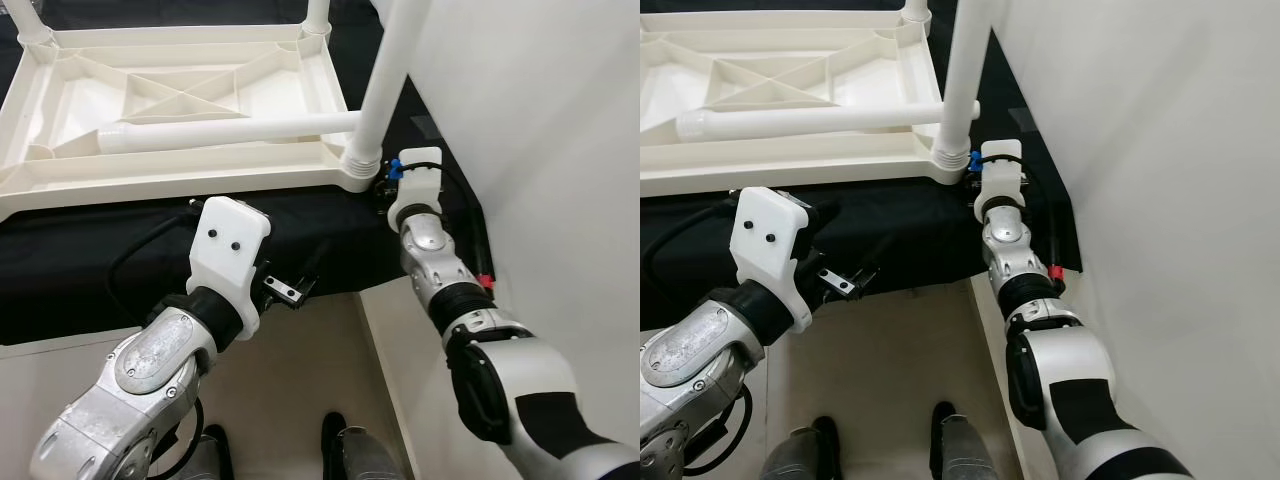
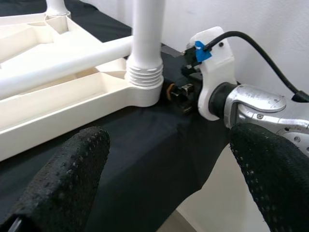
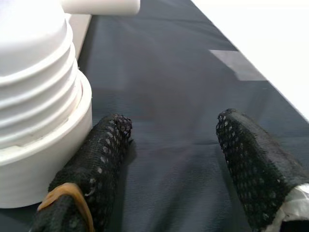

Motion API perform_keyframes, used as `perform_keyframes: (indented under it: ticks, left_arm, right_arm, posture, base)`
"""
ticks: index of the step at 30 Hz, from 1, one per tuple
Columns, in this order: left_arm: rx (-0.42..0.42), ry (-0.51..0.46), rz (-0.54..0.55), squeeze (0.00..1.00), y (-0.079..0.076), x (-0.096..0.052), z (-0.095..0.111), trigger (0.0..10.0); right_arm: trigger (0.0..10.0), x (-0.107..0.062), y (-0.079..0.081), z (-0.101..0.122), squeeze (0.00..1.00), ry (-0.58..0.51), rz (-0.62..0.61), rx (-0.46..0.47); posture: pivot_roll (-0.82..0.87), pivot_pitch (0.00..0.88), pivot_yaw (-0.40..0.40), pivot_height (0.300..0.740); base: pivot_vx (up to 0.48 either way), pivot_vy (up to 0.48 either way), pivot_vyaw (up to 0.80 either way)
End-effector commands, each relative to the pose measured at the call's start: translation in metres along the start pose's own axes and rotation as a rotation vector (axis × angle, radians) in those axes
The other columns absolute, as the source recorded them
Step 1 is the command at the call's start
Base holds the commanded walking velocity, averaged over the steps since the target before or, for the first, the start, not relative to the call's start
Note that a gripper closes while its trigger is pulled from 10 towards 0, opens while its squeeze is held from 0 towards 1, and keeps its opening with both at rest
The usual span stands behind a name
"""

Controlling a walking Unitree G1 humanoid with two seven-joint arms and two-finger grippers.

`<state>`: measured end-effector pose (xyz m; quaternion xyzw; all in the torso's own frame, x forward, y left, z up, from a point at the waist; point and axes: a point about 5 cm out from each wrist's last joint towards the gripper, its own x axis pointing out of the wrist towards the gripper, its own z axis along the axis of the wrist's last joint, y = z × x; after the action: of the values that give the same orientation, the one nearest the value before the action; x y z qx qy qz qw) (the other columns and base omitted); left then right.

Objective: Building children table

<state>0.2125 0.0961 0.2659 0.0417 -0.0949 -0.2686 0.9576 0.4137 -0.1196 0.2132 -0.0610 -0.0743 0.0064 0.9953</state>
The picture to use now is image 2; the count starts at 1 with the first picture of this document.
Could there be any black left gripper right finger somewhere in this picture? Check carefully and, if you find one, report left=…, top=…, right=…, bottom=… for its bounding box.
left=228, top=122, right=309, bottom=232

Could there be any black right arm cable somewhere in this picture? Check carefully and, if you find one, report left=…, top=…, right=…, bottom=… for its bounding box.
left=204, top=30, right=309, bottom=102

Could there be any black tablecloth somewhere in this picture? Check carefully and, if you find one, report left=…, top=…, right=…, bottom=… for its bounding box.
left=0, top=0, right=232, bottom=232

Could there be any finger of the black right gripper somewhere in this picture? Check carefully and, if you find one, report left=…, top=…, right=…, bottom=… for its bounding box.
left=160, top=81, right=179, bottom=102

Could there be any white plastic table leg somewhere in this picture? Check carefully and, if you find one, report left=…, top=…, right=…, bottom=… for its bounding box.
left=45, top=0, right=71, bottom=18
left=124, top=0, right=168, bottom=92
left=0, top=35, right=135, bottom=101

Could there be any white plastic children table top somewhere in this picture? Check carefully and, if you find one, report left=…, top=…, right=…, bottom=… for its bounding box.
left=0, top=12, right=165, bottom=162

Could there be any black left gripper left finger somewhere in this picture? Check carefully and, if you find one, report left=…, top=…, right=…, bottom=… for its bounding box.
left=0, top=126, right=112, bottom=232

